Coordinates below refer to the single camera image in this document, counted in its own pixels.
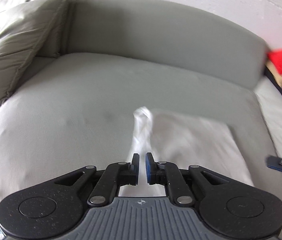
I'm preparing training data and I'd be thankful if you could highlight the white t-shirt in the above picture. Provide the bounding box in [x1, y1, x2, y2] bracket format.
[119, 107, 253, 197]

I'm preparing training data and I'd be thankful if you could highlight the grey sofa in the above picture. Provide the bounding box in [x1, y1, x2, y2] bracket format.
[0, 0, 282, 230]

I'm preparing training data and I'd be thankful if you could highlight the beige folded garment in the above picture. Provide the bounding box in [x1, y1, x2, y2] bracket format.
[266, 61, 282, 88]

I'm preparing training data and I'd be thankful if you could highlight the front grey throw pillow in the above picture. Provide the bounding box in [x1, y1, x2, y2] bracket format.
[0, 0, 68, 105]

